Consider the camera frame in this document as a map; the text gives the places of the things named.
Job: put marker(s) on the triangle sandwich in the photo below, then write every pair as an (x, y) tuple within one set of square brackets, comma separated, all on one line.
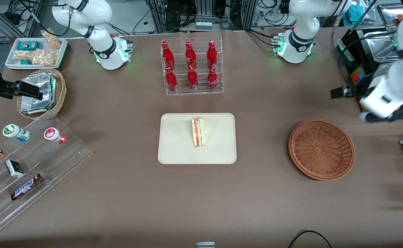
[(198, 132)]

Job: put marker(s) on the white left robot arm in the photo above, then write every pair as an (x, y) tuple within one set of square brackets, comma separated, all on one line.
[(301, 17)]

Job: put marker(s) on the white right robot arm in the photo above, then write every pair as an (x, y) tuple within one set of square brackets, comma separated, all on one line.
[(101, 41)]

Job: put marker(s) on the white rectangular snack tray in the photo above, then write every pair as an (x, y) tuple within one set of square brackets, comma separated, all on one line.
[(10, 62)]

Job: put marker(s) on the light tan wicker basket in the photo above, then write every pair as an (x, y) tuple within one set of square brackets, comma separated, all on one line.
[(61, 93)]

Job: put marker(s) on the shiny metal tray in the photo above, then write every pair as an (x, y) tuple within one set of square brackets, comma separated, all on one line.
[(377, 44)]

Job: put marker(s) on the brown round wicker basket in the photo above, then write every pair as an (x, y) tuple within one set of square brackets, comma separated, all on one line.
[(320, 150)]

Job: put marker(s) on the cream rectangular tray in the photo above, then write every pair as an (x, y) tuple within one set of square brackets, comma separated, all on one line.
[(177, 144)]

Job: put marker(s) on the silver foil packet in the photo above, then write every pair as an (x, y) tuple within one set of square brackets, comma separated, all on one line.
[(39, 81), (36, 106)]

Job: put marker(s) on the yellow emergency stop box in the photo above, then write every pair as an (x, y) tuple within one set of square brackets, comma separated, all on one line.
[(356, 77)]

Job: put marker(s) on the small teal snack pack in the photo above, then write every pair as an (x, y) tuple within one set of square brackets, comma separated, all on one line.
[(25, 62)]

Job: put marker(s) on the clear bag of crackers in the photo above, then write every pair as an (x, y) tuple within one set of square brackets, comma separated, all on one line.
[(45, 57), (23, 55)]

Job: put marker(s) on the black control box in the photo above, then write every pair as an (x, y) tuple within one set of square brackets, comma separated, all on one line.
[(351, 57)]

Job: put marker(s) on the green-capped yogurt bottle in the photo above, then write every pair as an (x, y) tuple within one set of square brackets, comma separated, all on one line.
[(13, 131)]

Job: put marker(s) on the red-capped yogurt bottle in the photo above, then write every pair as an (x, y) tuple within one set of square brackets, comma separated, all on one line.
[(52, 133)]

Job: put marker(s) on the clear bag of peanuts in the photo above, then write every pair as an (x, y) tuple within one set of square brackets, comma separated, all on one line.
[(52, 40)]

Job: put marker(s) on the small black white box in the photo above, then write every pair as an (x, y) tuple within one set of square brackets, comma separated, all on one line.
[(14, 168)]

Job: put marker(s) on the teal plastic bag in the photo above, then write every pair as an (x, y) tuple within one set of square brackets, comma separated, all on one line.
[(355, 13)]

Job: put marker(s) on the clear acrylic step stand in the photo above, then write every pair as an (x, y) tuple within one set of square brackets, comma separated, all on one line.
[(70, 155)]

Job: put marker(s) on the Snickers chocolate bar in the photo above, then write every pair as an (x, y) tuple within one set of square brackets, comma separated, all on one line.
[(25, 187)]

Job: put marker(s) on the red cola bottle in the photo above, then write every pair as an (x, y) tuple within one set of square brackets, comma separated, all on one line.
[(192, 79), (168, 57), (190, 57), (171, 81), (212, 55), (212, 80)]

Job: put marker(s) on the clear acrylic bottle rack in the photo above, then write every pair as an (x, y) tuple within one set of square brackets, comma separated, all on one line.
[(180, 92)]

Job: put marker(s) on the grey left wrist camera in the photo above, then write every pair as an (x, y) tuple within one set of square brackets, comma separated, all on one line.
[(367, 117)]

